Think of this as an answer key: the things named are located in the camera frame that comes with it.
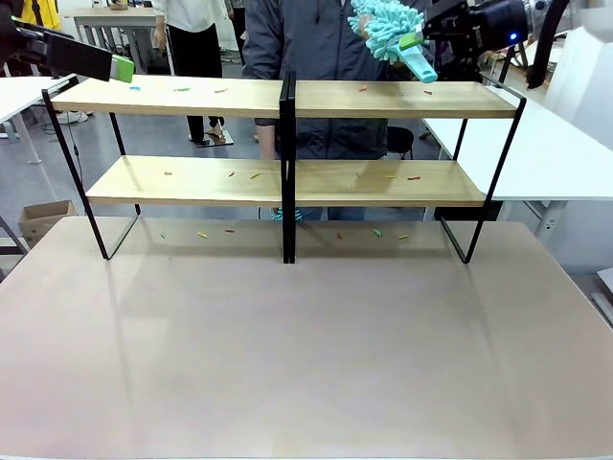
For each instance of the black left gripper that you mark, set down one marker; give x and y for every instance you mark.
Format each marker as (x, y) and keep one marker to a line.
(26, 48)

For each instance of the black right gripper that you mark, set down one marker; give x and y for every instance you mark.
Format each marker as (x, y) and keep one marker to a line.
(498, 24)

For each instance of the person's left hand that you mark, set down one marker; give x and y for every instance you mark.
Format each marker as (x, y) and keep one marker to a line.
(364, 29)

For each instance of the person's right hand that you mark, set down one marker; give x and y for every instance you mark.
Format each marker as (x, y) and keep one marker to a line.
(267, 151)

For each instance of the gray background table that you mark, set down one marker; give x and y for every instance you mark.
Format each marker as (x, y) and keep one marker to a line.
(120, 19)

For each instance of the person in yellow top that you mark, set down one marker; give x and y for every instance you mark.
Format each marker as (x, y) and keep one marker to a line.
(40, 12)

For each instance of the white side table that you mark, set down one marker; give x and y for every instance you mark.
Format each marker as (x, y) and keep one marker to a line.
(24, 96)

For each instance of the person white shirt black trousers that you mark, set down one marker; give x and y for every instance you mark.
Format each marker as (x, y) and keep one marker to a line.
(196, 38)

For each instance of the person in gray jacket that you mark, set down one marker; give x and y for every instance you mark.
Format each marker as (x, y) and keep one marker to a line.
(325, 43)

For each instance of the black chair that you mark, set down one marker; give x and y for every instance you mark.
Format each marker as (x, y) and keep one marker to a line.
(401, 141)

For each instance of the large white table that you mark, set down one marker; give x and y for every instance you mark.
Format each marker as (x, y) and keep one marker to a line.
(536, 153)

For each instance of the brown cardboard box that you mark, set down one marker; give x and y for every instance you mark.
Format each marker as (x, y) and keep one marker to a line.
(43, 220)

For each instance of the wooden shelf unit black frame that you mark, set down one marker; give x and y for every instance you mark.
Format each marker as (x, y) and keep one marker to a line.
(167, 182)
(383, 182)

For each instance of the metal stand base plate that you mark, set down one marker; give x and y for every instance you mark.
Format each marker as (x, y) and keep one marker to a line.
(215, 139)

